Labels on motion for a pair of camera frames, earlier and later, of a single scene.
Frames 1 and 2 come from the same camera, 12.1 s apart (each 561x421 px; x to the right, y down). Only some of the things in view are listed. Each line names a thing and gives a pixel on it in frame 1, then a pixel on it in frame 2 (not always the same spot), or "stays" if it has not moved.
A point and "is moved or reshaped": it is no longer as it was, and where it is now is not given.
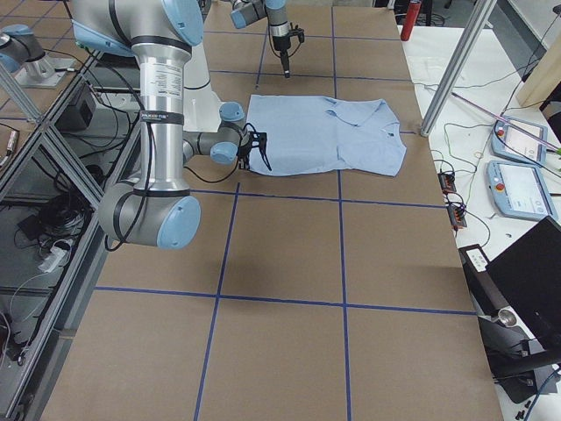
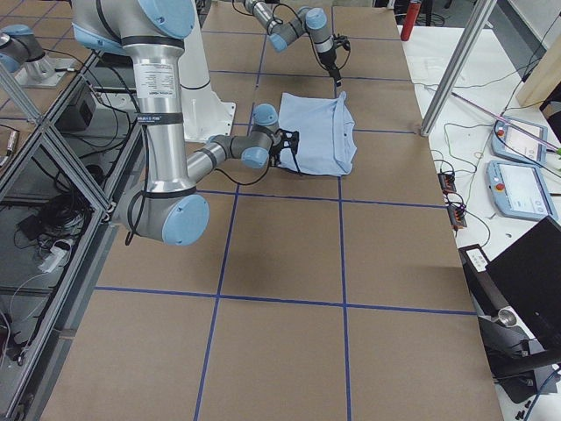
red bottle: [413, 12] stays
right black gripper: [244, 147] to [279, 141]
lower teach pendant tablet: [520, 190] stays
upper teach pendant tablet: [520, 139] stays
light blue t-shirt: [310, 134] is moved or reshaped
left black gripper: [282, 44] to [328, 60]
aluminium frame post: [481, 16] stays
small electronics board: [447, 181] stays
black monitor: [517, 296] stays
